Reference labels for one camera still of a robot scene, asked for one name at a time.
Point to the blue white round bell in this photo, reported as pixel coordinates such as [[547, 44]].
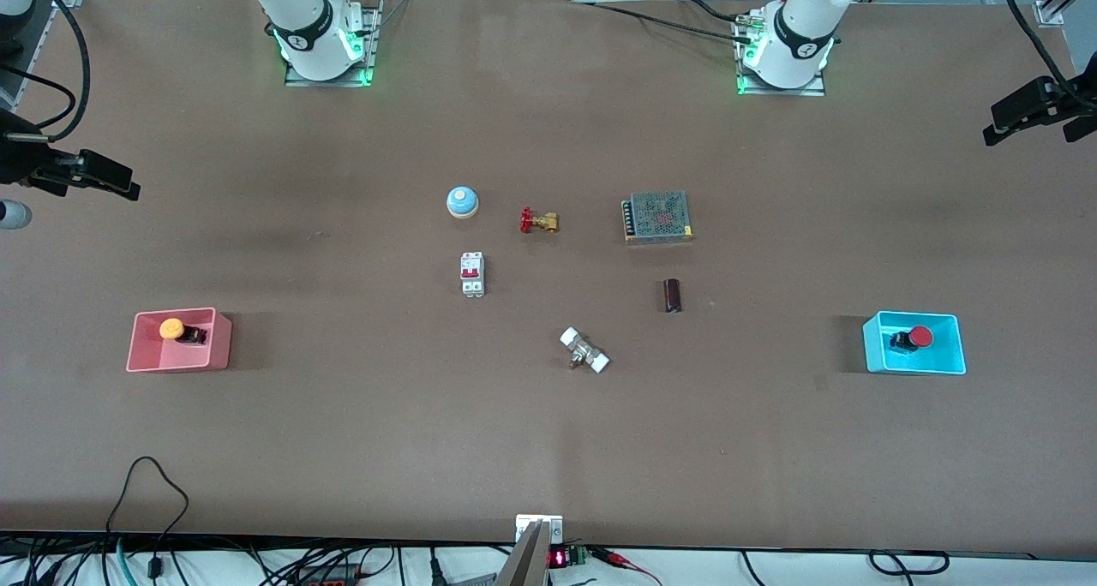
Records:
[[462, 201]]

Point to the red led display module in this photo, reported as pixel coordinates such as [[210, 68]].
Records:
[[559, 558]]

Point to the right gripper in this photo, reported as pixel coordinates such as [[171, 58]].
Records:
[[19, 159]]

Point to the metal mesh power supply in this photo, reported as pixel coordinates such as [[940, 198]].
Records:
[[658, 218]]

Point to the yellow push button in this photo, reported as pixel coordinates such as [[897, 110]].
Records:
[[172, 329]]

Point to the pink plastic bin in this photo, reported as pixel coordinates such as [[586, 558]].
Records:
[[176, 355]]

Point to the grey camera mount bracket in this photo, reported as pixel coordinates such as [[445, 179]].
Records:
[[533, 552]]

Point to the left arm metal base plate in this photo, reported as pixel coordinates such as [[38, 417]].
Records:
[[818, 85]]

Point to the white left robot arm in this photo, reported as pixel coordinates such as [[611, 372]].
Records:
[[801, 29]]

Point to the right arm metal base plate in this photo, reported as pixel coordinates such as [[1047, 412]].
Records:
[[370, 46]]

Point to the white circuit breaker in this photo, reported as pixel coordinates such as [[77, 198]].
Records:
[[472, 274]]

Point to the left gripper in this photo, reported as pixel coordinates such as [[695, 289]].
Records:
[[1042, 99]]

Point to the metal fitting white caps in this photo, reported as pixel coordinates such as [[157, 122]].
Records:
[[584, 350]]

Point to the red push button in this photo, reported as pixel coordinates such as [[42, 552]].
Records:
[[920, 337]]

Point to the dark brown cylinder capacitor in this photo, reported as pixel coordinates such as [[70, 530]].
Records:
[[673, 295]]

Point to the cyan plastic bin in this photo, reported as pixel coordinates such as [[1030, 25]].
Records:
[[917, 359]]

